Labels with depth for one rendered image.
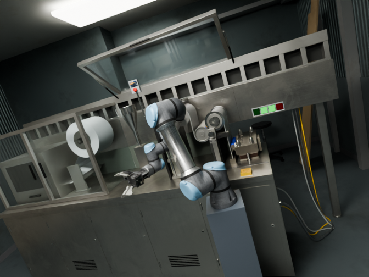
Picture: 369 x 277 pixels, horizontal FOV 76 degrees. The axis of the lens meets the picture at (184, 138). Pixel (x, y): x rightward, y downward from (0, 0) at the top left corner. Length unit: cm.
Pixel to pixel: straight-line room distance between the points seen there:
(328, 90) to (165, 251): 177
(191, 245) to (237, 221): 73
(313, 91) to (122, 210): 175
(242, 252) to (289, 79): 131
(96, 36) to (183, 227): 320
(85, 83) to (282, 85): 311
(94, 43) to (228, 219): 348
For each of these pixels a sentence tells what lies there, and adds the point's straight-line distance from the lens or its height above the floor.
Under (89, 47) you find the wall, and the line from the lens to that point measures 421.
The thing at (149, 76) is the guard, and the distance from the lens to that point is 215.
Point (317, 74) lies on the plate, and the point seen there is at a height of 136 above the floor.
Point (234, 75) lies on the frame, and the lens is 212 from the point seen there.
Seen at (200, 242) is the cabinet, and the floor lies 42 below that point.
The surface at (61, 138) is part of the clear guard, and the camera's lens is 213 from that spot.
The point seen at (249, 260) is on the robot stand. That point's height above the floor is 58.
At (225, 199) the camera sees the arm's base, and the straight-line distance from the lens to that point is 129.
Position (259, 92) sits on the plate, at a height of 133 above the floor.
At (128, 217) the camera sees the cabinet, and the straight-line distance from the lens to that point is 203.
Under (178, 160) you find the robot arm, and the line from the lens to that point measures 119.
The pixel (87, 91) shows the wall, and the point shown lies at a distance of 424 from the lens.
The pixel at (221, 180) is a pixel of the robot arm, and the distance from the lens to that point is 125.
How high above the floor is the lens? 156
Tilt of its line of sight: 12 degrees down
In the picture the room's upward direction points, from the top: 17 degrees counter-clockwise
